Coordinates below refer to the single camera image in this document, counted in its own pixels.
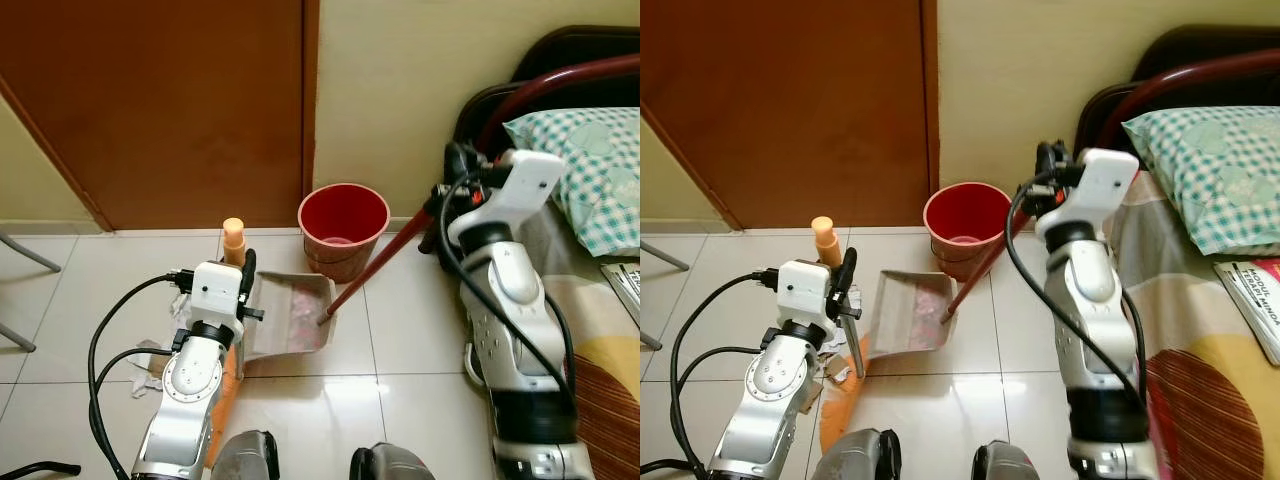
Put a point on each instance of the crumpled paper scrap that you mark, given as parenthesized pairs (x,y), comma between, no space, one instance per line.
(152,358)
(832,365)

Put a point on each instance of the pink rubbish wrapper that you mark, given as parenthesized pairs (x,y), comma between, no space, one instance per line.
(935,308)

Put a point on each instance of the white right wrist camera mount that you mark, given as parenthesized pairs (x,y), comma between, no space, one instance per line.
(530,185)
(1105,190)

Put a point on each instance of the grey robot left leg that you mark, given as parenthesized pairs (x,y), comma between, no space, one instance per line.
(245,458)
(855,458)

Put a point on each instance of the dark red broom stick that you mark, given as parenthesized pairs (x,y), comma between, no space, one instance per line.
(975,285)
(375,270)

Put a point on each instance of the printed magazine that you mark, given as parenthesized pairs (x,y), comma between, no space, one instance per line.
(625,285)
(1255,300)

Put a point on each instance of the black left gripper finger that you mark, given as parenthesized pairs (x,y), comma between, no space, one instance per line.
(247,272)
(848,270)
(855,350)

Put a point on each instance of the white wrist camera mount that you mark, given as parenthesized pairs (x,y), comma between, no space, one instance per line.
(215,290)
(1105,190)
(530,185)
(803,290)

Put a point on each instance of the grey robot right leg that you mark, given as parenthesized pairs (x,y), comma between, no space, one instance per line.
(390,465)
(1010,463)

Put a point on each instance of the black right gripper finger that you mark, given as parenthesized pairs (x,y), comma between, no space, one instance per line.
(437,228)
(1045,202)

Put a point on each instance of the dark wooden bed headboard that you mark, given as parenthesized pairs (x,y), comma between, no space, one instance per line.
(1220,40)
(590,42)

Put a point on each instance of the green checked pillow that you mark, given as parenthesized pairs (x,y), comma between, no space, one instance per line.
(590,170)
(1210,170)

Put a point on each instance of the brown wooden door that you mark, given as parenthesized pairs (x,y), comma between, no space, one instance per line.
(780,100)
(150,100)

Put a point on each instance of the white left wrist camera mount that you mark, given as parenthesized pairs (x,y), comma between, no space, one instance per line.
(215,290)
(803,290)

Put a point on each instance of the grey robot leg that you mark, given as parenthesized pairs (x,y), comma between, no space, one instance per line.
(245,458)
(390,465)
(855,458)
(1010,463)

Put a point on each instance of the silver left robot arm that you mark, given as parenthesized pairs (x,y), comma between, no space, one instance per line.
(770,385)
(190,385)

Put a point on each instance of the grey metal chair leg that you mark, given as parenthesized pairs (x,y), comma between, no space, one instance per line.
(650,342)
(665,257)
(15,338)
(30,255)

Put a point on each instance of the red plastic bucket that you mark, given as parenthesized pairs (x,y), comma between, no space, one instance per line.
(966,215)
(345,215)

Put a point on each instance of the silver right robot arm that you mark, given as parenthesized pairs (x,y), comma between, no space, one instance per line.
(510,290)
(1092,290)

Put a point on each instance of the dark red curved bed rail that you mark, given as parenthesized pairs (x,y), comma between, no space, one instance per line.
(1200,72)
(580,78)

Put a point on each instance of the patterned bed sheet mattress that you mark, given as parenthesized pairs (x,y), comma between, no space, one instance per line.
(600,345)
(1200,335)

